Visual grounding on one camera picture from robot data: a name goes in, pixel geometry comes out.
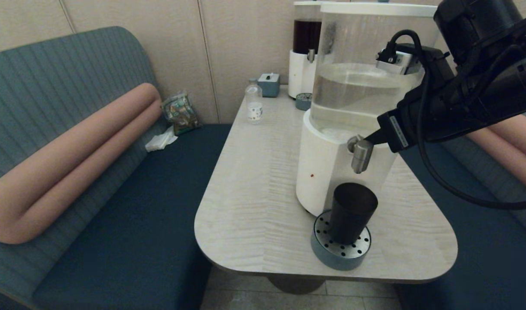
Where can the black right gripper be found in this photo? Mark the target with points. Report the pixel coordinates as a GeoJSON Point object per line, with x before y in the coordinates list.
{"type": "Point", "coordinates": [418, 120]}

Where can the steel water dispenser tap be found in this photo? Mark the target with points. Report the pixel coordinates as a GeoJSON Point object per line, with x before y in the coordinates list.
{"type": "Point", "coordinates": [361, 157]}

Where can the black plastic cup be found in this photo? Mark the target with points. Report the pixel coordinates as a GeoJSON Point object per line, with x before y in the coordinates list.
{"type": "Point", "coordinates": [352, 215]}

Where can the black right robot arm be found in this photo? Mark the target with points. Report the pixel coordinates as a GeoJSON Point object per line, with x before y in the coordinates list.
{"type": "Point", "coordinates": [495, 64]}

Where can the clear water dispenser white base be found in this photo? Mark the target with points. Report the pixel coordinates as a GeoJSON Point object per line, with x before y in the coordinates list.
{"type": "Point", "coordinates": [323, 172]}

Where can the small round drip tray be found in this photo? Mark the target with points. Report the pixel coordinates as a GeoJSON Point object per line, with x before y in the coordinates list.
{"type": "Point", "coordinates": [303, 103]}

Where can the dark drink dispenser white base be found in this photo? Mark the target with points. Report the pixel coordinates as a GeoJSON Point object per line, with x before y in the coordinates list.
{"type": "Point", "coordinates": [300, 73]}

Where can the small steel drink dispenser tap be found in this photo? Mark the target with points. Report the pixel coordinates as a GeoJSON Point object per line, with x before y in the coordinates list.
{"type": "Point", "coordinates": [311, 56]}

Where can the grey-blue tissue box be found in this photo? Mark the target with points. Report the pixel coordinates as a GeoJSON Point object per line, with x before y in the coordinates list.
{"type": "Point", "coordinates": [269, 85]}

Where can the large round steel drip tray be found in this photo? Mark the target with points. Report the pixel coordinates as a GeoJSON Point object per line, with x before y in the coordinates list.
{"type": "Point", "coordinates": [336, 256]}

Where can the small clear plastic bottle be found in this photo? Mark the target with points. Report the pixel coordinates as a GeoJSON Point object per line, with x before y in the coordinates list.
{"type": "Point", "coordinates": [254, 107]}

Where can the crumpled snack bag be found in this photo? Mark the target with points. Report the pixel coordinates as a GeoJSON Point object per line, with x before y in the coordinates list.
{"type": "Point", "coordinates": [181, 114]}

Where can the white crumpled tissue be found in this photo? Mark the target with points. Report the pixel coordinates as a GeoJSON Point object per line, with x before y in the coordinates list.
{"type": "Point", "coordinates": [161, 141]}

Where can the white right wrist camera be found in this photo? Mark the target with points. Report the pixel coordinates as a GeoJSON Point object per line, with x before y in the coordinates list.
{"type": "Point", "coordinates": [396, 62]}

